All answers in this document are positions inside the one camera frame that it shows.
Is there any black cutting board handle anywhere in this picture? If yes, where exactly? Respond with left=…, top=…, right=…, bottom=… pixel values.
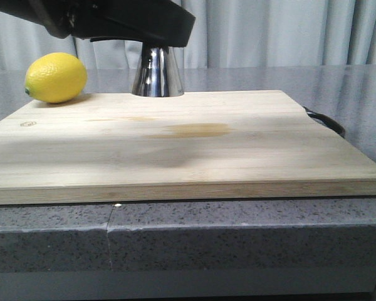
left=303, top=106, right=346, bottom=138

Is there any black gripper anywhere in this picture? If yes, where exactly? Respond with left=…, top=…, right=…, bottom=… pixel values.
left=0, top=1, right=105, bottom=39

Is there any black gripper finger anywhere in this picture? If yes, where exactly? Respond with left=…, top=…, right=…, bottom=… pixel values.
left=70, top=0, right=196, bottom=48

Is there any wooden cutting board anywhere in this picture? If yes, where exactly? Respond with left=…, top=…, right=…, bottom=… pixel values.
left=0, top=90, right=376, bottom=205

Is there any yellow lemon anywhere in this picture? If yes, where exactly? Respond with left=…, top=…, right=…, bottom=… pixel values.
left=24, top=52, right=88, bottom=103

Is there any steel double jigger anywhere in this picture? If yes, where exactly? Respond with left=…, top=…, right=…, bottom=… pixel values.
left=132, top=43, right=184, bottom=97

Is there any grey curtain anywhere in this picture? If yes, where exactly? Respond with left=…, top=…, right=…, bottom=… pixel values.
left=0, top=1, right=376, bottom=70

